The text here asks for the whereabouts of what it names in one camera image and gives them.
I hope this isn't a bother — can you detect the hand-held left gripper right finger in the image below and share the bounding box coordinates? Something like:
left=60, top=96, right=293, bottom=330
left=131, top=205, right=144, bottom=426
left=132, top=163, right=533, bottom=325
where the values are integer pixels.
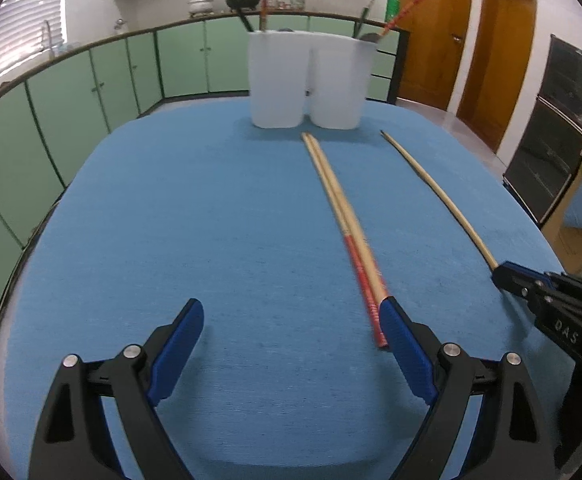
left=378, top=296, right=556, bottom=480

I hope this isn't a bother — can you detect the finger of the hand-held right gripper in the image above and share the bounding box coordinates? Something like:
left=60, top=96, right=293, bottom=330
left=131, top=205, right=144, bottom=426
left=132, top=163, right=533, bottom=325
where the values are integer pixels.
left=502, top=260, right=552, bottom=281
left=491, top=265, right=544, bottom=313

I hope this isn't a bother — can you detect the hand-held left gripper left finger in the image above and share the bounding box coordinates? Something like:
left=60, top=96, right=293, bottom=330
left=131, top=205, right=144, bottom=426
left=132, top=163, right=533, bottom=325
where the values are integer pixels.
left=28, top=298, right=205, bottom=480

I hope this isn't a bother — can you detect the wooden chopstick long red end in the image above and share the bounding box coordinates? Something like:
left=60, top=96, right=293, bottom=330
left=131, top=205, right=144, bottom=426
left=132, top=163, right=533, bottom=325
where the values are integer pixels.
left=301, top=132, right=389, bottom=350

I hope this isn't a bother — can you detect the wooden chopstick short red end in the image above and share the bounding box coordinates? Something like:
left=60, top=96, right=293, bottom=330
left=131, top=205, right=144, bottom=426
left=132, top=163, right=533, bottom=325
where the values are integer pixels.
left=307, top=133, right=391, bottom=303

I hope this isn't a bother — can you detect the plain wooden chopstick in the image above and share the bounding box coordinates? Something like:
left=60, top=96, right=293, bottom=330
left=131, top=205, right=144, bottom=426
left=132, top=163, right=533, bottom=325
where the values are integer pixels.
left=380, top=130, right=499, bottom=272

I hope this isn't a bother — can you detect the red patterned chopstick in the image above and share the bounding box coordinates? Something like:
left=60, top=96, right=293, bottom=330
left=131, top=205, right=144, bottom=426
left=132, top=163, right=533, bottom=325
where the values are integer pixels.
left=378, top=0, right=429, bottom=38

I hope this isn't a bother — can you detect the white twin plastic utensil holder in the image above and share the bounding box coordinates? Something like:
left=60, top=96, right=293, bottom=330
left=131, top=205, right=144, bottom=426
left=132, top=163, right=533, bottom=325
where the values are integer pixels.
left=247, top=30, right=378, bottom=130

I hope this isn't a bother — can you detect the dark green chopstick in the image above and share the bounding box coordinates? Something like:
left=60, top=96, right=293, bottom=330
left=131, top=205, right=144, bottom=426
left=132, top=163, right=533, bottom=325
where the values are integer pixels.
left=353, top=0, right=378, bottom=40

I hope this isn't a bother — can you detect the blue table mat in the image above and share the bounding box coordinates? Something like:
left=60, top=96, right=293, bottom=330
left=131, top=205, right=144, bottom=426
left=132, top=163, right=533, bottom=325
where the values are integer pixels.
left=8, top=96, right=566, bottom=480

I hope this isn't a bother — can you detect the black glass cabinet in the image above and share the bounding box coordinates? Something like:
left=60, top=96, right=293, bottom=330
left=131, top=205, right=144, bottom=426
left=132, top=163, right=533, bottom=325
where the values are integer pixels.
left=502, top=34, right=582, bottom=226

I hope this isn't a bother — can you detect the brown wooden door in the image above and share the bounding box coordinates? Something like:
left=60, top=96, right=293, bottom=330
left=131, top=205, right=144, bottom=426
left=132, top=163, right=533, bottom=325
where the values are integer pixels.
left=396, top=0, right=474, bottom=111
left=457, top=0, right=538, bottom=153

